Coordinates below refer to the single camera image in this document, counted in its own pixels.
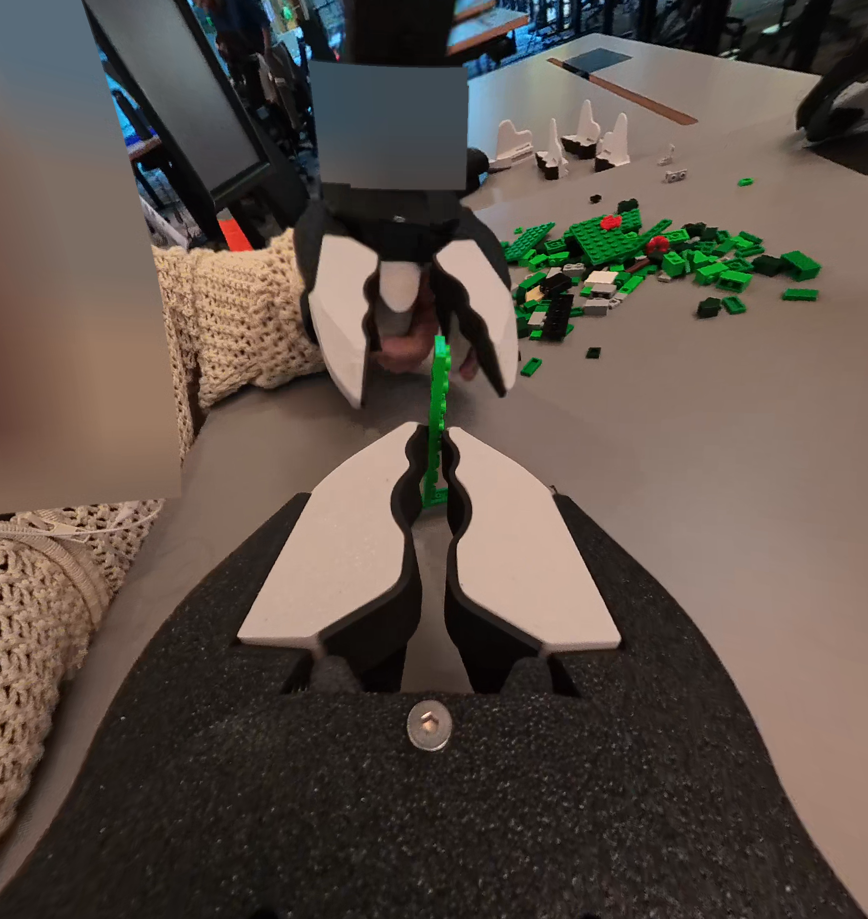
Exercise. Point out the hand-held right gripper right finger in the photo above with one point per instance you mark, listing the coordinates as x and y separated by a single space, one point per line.
534 567

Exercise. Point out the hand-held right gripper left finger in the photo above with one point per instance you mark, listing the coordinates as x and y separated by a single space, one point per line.
333 560

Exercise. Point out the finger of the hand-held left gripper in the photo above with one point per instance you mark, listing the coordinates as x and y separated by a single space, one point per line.
495 316
337 316

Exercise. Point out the long narrow green lego plate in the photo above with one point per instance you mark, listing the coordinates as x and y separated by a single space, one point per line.
437 402

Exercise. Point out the pile of loose lego pieces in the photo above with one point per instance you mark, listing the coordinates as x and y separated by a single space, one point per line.
606 237

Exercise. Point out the small white lego piece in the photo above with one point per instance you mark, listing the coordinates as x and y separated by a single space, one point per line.
666 156

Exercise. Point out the person's left hand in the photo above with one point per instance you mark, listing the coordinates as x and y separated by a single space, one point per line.
405 355

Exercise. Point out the orange traffic cone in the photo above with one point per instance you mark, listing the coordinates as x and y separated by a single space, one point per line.
234 237

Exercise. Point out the row of office desks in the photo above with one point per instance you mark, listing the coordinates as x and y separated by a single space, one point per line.
491 21

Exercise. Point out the dark rectangular mat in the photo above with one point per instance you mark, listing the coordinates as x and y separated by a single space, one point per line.
595 61

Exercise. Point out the black framed display panel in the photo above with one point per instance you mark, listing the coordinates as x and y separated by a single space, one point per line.
190 93

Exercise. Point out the thin wooden strip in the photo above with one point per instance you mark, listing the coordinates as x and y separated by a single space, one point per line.
642 100

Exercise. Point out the person's torso in knit sweater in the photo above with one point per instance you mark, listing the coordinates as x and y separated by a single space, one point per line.
25 646

